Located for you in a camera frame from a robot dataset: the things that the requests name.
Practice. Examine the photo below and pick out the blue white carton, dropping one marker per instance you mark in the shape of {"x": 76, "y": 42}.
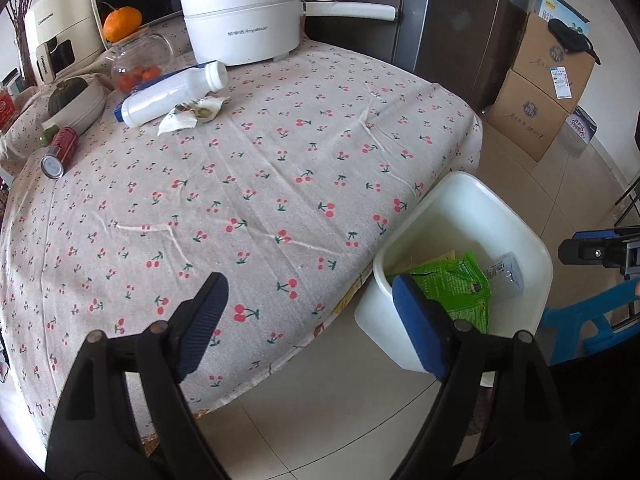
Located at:
{"x": 555, "y": 7}

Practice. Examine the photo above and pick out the cardboard box with label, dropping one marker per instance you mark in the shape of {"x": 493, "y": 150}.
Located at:
{"x": 545, "y": 70}

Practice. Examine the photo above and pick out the blue plastic stool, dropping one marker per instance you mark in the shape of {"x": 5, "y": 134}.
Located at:
{"x": 575, "y": 320}

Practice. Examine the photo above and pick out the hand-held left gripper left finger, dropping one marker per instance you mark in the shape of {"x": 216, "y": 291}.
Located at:
{"x": 200, "y": 325}

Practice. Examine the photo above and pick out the black pouch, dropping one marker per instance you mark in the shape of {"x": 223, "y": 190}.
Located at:
{"x": 570, "y": 37}

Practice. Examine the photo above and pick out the torn white food wrapper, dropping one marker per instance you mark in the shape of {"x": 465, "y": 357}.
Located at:
{"x": 192, "y": 112}

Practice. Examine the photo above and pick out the red drink can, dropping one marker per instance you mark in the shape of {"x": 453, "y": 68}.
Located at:
{"x": 62, "y": 147}

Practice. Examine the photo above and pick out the white bowl with green squash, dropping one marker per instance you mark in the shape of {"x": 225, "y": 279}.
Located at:
{"x": 85, "y": 110}

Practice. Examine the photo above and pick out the small green fruit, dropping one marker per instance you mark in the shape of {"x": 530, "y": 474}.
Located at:
{"x": 48, "y": 133}

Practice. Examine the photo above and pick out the red label jar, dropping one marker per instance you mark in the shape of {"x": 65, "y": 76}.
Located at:
{"x": 6, "y": 110}

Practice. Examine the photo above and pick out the orange fruit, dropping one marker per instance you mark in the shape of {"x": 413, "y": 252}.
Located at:
{"x": 122, "y": 22}

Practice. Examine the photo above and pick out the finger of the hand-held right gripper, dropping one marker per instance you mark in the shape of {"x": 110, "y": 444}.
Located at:
{"x": 595, "y": 252}

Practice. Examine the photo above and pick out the white air fryer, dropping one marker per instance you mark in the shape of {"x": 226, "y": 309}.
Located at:
{"x": 55, "y": 20}

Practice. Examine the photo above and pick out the cherry print tablecloth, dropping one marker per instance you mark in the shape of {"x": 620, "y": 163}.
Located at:
{"x": 275, "y": 160}

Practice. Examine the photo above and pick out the white electric pot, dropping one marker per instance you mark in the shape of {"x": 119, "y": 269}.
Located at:
{"x": 240, "y": 35}

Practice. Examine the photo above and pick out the small blue white box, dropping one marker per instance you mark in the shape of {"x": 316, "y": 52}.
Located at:
{"x": 581, "y": 125}

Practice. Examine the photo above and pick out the clear plastic bottle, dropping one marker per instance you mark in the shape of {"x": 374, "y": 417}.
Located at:
{"x": 507, "y": 275}

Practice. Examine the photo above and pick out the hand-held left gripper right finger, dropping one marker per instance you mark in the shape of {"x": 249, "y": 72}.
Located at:
{"x": 420, "y": 325}

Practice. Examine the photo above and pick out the grey refrigerator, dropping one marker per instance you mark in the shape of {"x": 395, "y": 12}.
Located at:
{"x": 450, "y": 20}

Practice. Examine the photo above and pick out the white plastic bottle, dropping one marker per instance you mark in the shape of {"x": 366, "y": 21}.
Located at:
{"x": 165, "y": 95}

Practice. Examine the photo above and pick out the white plastic bin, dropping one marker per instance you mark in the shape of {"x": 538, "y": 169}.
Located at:
{"x": 465, "y": 210}

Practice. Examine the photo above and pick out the glass jar with wooden lid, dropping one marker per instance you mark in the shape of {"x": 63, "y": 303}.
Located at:
{"x": 145, "y": 55}

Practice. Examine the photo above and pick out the green snack bag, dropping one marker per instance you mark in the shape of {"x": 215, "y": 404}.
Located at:
{"x": 450, "y": 285}

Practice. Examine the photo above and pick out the dark green squash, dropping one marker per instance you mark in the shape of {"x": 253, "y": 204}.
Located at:
{"x": 67, "y": 95}

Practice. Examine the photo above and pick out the glass vase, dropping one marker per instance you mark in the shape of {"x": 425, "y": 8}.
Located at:
{"x": 26, "y": 57}

